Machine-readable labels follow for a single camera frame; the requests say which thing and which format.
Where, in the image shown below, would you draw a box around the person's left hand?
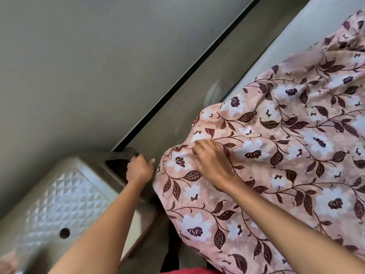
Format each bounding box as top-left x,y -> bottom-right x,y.
125,153 -> 157,187

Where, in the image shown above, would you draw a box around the person's right hand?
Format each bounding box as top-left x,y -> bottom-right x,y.
191,139 -> 239,193

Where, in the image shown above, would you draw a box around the pink floral bed sheet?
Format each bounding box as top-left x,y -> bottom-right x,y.
152,8 -> 365,274

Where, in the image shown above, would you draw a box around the white textured mattress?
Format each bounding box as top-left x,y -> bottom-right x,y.
221,0 -> 365,105

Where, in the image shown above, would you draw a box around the person's right forearm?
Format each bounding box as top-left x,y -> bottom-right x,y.
225,175 -> 365,274

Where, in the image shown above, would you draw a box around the person's left forearm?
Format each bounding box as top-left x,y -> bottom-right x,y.
47,179 -> 148,274

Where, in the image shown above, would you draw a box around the person's black trousers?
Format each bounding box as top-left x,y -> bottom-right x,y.
164,219 -> 183,274

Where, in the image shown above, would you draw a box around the person's pink garment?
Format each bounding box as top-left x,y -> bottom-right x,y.
159,266 -> 226,274

